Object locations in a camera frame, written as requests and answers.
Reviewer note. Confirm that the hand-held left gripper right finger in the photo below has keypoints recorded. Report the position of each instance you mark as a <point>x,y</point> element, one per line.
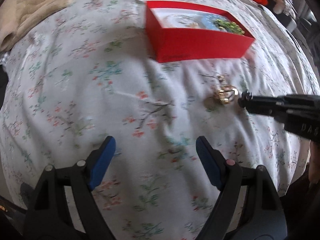
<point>208,166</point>

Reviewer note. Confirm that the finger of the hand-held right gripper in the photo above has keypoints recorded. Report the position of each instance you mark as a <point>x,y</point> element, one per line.
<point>262,111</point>
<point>265,100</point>

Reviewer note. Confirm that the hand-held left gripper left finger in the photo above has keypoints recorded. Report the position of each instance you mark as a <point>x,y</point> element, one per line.
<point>102,163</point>

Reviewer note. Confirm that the gold hair clip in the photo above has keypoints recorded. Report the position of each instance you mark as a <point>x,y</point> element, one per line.
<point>225,95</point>

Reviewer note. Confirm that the red cardboard box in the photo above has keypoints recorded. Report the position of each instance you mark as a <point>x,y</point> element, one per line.
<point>200,45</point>

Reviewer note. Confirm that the floral bed sheet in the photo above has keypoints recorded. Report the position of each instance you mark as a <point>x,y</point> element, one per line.
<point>100,92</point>

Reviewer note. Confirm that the small gold ornament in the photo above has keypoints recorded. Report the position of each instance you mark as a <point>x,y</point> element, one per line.
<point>194,25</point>

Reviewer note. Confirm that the beige quilted blanket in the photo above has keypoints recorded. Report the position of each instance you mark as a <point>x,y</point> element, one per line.
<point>32,10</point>

